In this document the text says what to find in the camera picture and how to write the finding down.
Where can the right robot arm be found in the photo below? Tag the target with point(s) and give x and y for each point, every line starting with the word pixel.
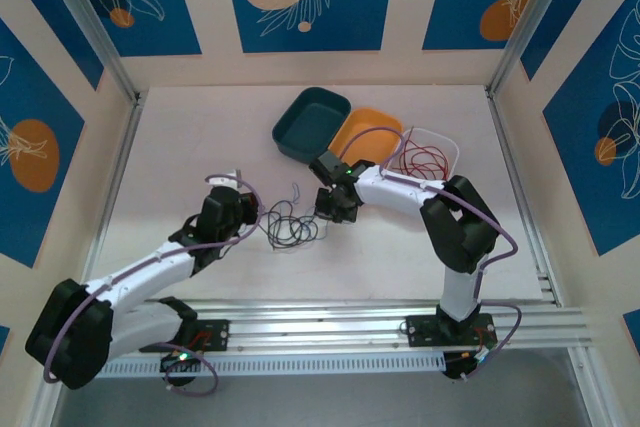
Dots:
pixel 390 189

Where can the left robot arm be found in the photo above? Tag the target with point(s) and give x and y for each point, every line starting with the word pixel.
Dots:
pixel 140 272

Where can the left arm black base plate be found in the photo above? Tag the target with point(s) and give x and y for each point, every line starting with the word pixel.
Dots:
pixel 215 334

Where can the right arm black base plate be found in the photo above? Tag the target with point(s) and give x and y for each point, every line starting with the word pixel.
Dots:
pixel 422 329

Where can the white plastic bin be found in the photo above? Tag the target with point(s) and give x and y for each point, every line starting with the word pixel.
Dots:
pixel 450 147

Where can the aluminium side rail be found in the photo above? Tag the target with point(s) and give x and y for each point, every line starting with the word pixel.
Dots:
pixel 520 187
pixel 97 242

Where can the aluminium frame post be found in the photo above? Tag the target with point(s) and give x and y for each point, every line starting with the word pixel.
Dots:
pixel 91 22
pixel 529 22

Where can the aluminium mounting rail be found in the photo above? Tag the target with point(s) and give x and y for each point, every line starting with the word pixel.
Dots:
pixel 320 327

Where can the teal plastic bin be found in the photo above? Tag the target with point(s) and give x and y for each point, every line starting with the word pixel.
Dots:
pixel 305 122

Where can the orange plastic bin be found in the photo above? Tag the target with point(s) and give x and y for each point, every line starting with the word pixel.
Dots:
pixel 365 119

